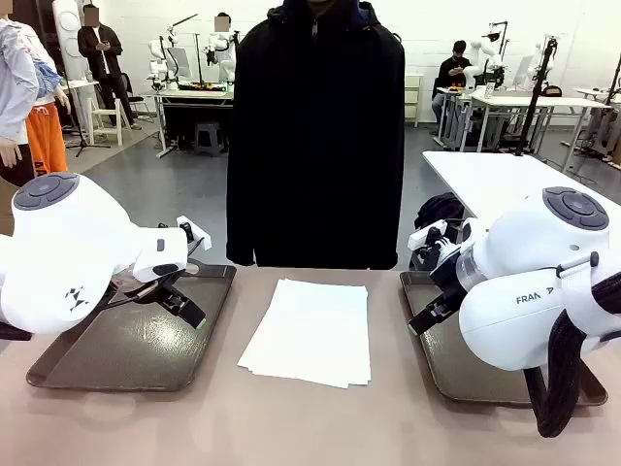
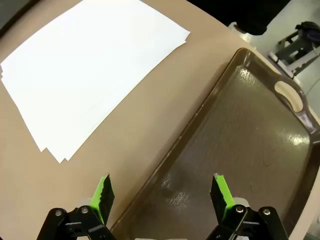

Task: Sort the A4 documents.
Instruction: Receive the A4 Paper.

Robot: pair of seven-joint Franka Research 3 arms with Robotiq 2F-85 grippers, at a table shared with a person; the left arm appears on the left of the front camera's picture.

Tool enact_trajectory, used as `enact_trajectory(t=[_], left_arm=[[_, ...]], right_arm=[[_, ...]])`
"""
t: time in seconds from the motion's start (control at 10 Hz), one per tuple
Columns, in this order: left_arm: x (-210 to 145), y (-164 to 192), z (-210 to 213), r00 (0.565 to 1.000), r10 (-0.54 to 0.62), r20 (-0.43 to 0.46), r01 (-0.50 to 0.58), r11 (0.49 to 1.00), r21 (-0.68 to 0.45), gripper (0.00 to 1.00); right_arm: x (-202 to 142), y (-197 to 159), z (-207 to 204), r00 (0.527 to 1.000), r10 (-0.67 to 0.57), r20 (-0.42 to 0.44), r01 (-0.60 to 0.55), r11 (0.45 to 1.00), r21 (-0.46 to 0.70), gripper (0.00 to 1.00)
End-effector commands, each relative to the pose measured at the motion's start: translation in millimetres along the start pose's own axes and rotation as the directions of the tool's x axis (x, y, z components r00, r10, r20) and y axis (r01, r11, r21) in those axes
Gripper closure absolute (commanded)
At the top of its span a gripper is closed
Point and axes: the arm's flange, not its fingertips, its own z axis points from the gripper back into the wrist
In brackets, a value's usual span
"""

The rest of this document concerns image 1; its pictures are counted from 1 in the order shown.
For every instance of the person in white top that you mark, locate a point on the person in white top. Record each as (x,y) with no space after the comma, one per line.
(222,23)

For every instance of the background table with black panel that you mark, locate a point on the background table with black panel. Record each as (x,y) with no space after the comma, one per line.
(194,111)

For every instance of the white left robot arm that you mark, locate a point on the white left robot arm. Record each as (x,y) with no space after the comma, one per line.
(63,252)

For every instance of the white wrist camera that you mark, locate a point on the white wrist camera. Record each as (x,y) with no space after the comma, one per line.
(200,237)
(427,234)

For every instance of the black camera pole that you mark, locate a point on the black camera pole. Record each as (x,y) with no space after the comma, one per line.
(536,97)

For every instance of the seated man in black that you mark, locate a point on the seated man in black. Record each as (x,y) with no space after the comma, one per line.
(453,68)

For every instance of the brown plastic serving tray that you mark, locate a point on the brown plastic serving tray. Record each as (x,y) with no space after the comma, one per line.
(136,349)
(436,359)

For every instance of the person's right forearm black sleeve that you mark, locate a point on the person's right forearm black sleeve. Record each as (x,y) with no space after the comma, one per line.
(241,218)

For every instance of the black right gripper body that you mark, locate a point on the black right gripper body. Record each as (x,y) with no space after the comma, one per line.
(446,276)

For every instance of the person in black jacket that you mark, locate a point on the person in black jacket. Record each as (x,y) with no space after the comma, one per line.
(315,145)

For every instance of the white drawer cabinet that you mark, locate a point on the white drawer cabinet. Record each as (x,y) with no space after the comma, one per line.
(413,97)

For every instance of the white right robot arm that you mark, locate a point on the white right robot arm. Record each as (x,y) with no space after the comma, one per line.
(524,315)

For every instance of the person's left forearm black sleeve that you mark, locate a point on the person's left forearm black sleeve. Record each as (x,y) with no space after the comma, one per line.
(390,218)

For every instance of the black office chair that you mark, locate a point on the black office chair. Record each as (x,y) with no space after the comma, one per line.
(127,85)

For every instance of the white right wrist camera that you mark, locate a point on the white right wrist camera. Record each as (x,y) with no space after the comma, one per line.
(427,234)

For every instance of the black backpack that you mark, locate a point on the black backpack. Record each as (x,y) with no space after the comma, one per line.
(439,209)

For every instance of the white A4 paper sheets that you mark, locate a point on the white A4 paper sheets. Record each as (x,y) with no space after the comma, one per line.
(310,330)

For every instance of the white table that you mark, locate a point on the white table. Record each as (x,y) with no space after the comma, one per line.
(485,179)

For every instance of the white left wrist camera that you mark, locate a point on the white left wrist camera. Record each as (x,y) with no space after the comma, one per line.
(200,237)

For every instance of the white wooden chair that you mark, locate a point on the white wooden chair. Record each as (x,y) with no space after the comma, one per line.
(107,121)

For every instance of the standing man in black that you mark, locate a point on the standing man in black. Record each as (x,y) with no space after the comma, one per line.
(99,53)

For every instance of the grey plastic stool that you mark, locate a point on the grey plastic stool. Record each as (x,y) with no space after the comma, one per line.
(209,138)

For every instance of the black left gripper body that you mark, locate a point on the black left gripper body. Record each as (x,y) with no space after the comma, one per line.
(140,287)

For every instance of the long white background desk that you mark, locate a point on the long white background desk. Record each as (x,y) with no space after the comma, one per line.
(514,101)

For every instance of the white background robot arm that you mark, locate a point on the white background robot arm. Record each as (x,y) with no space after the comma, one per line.
(157,53)
(224,58)
(487,48)

